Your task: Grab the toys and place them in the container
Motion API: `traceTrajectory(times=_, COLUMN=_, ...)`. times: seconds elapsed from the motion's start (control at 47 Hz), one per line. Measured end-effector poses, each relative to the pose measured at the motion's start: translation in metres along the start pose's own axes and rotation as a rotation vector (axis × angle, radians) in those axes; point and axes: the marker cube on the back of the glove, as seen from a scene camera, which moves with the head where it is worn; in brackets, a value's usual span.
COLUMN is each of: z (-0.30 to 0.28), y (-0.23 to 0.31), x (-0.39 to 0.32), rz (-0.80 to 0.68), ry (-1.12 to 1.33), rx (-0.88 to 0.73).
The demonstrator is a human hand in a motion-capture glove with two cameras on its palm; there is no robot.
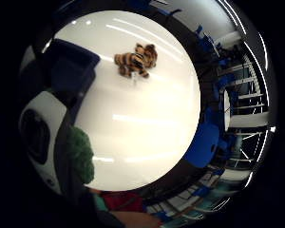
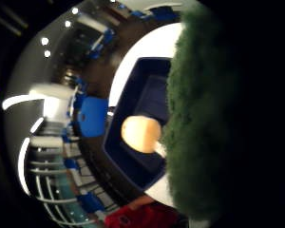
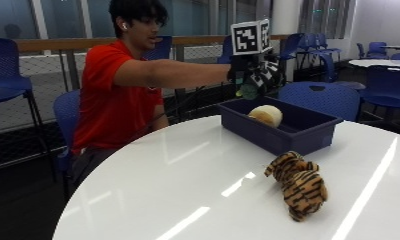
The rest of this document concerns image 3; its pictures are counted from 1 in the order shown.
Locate dark blue plastic bin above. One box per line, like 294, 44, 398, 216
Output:
217, 96, 345, 157

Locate cream round soft toy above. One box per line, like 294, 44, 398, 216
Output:
246, 104, 284, 129

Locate the person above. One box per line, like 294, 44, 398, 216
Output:
68, 0, 233, 189

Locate wooden handrail with mesh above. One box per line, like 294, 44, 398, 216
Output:
12, 34, 291, 101

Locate striped tiger soft toy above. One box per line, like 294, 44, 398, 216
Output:
262, 150, 329, 223

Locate green soft toy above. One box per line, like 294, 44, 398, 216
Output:
236, 82, 260, 101

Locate white marker cube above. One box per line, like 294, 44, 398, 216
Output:
229, 18, 273, 57

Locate blue tall chair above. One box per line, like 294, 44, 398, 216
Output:
0, 37, 52, 158

